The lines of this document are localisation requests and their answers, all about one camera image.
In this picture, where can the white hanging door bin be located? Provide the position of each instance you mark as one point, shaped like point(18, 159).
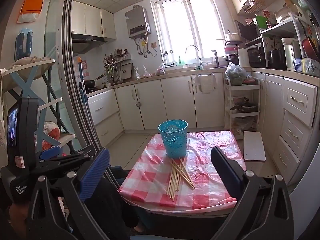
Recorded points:
point(207, 85)

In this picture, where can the white thermos jug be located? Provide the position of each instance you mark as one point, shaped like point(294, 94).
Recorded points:
point(243, 58)

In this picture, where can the white upper wall cabinets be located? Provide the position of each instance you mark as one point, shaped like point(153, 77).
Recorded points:
point(92, 20)

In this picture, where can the steel mop pole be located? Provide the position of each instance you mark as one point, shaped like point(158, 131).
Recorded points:
point(83, 90)

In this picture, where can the white framed kitchen window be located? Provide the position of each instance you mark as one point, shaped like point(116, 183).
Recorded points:
point(192, 27)

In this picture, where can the green box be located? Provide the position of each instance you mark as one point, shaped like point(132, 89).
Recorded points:
point(260, 22)

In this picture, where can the white base cabinets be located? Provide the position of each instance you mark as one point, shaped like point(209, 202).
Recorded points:
point(150, 105)

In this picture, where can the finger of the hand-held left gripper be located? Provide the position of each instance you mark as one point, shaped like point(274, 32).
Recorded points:
point(50, 153)
point(75, 157)

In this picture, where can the pile of wooden chopsticks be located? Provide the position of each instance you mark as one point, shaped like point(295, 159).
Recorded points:
point(173, 180)

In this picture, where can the white electric kettle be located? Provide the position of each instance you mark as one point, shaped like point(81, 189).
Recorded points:
point(290, 52)

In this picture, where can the white drawer cabinets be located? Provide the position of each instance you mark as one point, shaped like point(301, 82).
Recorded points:
point(297, 105)

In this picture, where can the white counter shelf rack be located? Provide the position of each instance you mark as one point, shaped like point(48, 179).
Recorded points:
point(280, 27)

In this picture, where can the person's dark trouser leg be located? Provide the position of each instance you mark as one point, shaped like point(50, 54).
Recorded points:
point(112, 205)

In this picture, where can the black cooking pot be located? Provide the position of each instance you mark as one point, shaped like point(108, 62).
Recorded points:
point(276, 58)

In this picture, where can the dark angular faucet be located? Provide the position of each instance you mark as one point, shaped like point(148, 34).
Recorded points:
point(217, 60)

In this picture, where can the steel sliding door frame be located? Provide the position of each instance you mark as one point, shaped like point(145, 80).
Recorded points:
point(66, 55)

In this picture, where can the red frying pan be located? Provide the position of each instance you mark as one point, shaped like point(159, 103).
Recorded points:
point(310, 47)

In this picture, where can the black range hood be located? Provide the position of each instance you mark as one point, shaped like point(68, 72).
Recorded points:
point(85, 42)

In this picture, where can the orange hanging bag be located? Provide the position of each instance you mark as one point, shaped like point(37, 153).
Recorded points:
point(31, 2)

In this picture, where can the stack of pots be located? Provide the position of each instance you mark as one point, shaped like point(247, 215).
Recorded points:
point(232, 42)

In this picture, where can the blue wrapped package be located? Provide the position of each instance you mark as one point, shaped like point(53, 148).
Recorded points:
point(306, 66)

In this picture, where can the bag of green vegetables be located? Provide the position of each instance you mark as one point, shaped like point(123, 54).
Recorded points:
point(236, 76)

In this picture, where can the dark lidded pot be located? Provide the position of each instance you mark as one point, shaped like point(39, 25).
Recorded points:
point(243, 106)

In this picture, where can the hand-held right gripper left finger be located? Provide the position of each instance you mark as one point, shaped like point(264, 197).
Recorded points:
point(96, 172)

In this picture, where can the blue perforated plastic basket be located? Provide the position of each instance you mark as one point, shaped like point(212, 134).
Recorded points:
point(172, 140)

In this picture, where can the clear plastic bag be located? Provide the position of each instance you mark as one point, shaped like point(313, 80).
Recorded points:
point(160, 70)
point(137, 74)
point(147, 73)

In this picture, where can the red white checkered tablecloth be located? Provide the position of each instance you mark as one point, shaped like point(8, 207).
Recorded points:
point(200, 155)

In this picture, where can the wall utensil rack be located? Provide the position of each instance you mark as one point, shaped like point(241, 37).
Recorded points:
point(112, 65)

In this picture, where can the white flat step stool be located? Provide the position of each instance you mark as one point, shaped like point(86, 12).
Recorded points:
point(253, 146)

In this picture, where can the curved chrome faucet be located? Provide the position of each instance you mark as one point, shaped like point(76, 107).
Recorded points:
point(192, 45)

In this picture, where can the grey wall water heater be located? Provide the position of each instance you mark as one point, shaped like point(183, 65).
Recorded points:
point(137, 22)

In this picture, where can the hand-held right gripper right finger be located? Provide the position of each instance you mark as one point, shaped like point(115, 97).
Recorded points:
point(225, 170)

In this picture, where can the red white ball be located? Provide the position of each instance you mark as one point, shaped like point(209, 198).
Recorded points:
point(51, 130)

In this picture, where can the white blue folding shelf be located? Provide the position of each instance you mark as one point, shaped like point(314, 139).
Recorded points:
point(27, 90)

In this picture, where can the pink wall stickers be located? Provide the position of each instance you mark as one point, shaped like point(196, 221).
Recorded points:
point(84, 66)

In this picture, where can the white storage trolley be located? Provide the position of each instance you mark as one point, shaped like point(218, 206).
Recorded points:
point(243, 114)

